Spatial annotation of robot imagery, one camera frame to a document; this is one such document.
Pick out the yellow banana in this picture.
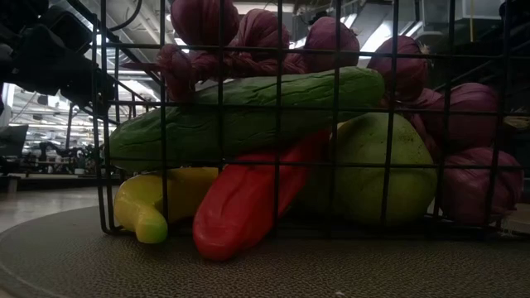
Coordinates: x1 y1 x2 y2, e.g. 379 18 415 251
113 166 220 245

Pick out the green cucumber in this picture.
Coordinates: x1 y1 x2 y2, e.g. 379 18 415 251
108 65 386 174

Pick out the red chili pepper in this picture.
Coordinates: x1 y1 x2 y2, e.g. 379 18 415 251
192 128 332 262

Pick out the green mango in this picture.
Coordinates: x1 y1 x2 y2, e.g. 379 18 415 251
296 111 439 228

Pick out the purple grape bunch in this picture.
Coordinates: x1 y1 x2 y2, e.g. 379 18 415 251
155 0 525 228

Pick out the black wire basket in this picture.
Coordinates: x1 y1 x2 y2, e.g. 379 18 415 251
91 0 530 241

